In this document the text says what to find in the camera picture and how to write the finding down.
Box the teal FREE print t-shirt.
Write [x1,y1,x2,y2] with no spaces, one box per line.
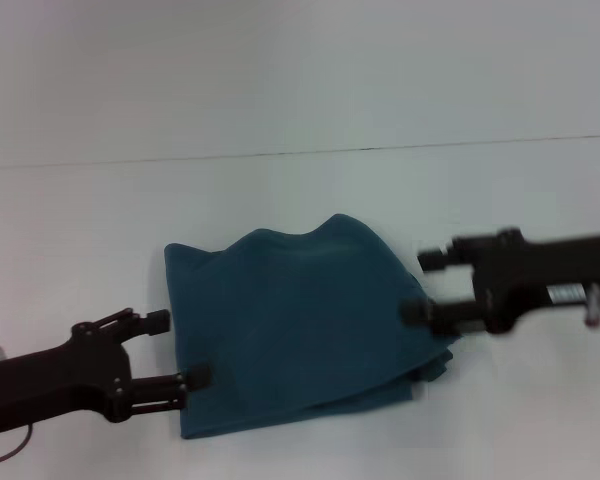
[162,213,455,442]

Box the right gripper cable with plugs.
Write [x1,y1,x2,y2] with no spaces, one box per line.
[583,285,600,330]

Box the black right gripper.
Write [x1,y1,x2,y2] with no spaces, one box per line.
[400,226,600,337]

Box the left gripper cable with plug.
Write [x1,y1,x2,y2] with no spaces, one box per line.
[0,423,34,454]

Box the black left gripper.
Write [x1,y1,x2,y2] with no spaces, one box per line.
[0,308,214,437]

